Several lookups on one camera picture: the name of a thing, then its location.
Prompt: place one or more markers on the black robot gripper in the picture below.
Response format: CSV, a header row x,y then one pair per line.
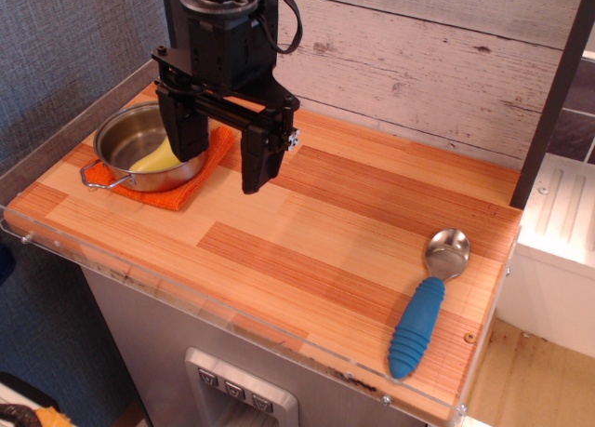
x,y
227,74

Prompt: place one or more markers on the yellow toy banana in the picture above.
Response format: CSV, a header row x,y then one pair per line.
x,y
161,158

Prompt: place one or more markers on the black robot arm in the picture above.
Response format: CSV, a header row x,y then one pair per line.
x,y
226,73

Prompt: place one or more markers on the orange cloth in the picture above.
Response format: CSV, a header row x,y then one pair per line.
x,y
221,140

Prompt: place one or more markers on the stainless steel pot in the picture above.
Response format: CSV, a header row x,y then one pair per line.
x,y
122,140

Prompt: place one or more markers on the clear acrylic table guard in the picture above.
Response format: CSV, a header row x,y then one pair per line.
x,y
430,410

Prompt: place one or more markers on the grey toy fridge cabinet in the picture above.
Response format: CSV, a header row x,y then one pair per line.
x,y
191,372

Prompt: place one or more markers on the white toy sink unit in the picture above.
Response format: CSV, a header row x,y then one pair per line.
x,y
549,291

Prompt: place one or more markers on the dark grey left post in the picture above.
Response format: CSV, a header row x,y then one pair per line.
x,y
176,24

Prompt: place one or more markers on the dark grey post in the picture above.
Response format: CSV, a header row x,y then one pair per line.
x,y
176,24
562,81

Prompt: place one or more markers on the blue handled metal spoon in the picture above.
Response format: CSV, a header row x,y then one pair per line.
x,y
446,257

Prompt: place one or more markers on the dark grey right post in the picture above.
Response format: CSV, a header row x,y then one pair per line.
x,y
562,81

